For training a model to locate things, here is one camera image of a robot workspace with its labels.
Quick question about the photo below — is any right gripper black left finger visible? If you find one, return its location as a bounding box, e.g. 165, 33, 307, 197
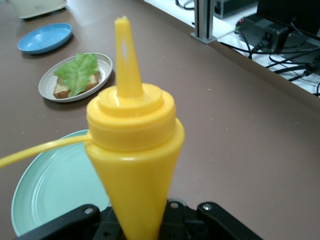
19, 203, 101, 240

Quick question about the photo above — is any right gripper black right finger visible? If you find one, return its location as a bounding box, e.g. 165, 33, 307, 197
196, 201, 262, 240

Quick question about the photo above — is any yellow squeeze bottle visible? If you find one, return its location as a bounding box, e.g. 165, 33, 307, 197
0, 15, 186, 240

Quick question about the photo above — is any brown bread slice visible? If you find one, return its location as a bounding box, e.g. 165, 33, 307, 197
52, 71, 101, 100

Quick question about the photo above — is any green lettuce leaf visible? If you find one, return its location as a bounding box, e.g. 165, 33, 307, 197
53, 52, 100, 98

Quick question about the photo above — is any mint green plate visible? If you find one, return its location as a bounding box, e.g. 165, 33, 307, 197
11, 128, 113, 238

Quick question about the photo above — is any beige plate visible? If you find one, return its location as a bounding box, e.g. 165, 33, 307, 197
38, 52, 113, 103

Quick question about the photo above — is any blue plate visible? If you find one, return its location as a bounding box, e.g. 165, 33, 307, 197
16, 23, 74, 55

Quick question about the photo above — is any brown table mat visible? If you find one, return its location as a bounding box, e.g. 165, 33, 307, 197
0, 0, 320, 240

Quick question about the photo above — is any grey power supply box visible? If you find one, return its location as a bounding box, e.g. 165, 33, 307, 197
236, 13, 292, 53

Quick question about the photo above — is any silver metal box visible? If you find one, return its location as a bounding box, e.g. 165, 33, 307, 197
213, 0, 260, 19

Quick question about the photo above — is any white toaster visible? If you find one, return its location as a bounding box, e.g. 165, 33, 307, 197
9, 0, 67, 20

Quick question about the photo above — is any large black equipment box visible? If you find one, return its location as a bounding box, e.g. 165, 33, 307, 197
257, 0, 320, 38

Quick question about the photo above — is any thick black cable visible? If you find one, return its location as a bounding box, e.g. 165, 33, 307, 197
219, 41, 320, 55

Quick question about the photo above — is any aluminium post with bracket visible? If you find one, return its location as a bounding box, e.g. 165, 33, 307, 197
190, 0, 216, 45

